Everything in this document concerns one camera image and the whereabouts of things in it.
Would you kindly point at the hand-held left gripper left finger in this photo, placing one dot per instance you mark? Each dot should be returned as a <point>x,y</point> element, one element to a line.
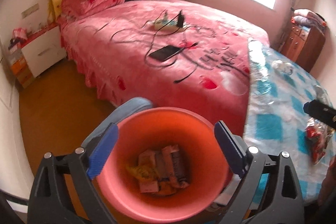
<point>103,153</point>

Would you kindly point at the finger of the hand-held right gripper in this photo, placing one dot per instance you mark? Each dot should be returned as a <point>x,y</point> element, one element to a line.
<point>321,109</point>

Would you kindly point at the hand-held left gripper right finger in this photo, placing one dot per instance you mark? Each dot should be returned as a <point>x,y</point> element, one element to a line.
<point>229,150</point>

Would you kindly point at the silver wrapper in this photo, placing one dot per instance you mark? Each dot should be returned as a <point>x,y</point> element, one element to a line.
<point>321,94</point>

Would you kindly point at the red and black foil bag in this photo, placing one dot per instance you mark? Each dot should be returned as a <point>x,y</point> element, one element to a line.
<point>319,145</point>

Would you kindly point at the pale packet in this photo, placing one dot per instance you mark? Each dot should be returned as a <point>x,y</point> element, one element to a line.
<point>149,186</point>
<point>148,159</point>

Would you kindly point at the torn white black package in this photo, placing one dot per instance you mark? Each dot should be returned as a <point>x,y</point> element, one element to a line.
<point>174,163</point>

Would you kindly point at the white wrapper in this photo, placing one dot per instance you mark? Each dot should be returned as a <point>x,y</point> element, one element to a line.
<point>282,66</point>

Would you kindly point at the orange plastic bin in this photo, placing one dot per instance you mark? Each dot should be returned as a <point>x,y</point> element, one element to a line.
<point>157,129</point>

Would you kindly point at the light blue stool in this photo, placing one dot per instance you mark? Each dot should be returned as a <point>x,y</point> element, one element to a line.
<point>126,108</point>

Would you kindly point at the brown wooden cabinet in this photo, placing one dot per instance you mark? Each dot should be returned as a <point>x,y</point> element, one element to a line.
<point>312,45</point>

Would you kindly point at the folded blankets pile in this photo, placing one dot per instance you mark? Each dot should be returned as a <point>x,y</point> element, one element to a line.
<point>307,18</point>

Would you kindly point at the bed with pink cover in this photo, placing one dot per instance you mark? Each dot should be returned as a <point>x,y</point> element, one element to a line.
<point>131,56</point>

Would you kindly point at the black phone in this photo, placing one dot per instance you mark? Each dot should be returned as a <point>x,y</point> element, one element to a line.
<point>165,53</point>

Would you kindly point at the stacked orange cardboard boxes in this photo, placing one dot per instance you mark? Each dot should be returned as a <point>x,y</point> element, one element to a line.
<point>21,69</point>

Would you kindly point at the white nightstand with red top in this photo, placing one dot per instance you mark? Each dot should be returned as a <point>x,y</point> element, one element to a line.
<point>44,50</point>

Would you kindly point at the black charger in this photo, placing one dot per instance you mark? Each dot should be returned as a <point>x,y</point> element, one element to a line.
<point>180,19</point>

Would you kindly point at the white power strip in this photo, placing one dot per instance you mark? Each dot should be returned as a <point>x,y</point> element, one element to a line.
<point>164,26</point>

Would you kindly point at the red gift bag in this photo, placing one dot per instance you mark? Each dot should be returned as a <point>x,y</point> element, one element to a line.
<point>19,33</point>

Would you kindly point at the folded pink blanket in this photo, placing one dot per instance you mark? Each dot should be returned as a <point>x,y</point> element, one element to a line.
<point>78,5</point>

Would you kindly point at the wall switch plate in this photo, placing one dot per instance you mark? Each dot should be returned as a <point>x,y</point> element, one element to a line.
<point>30,10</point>

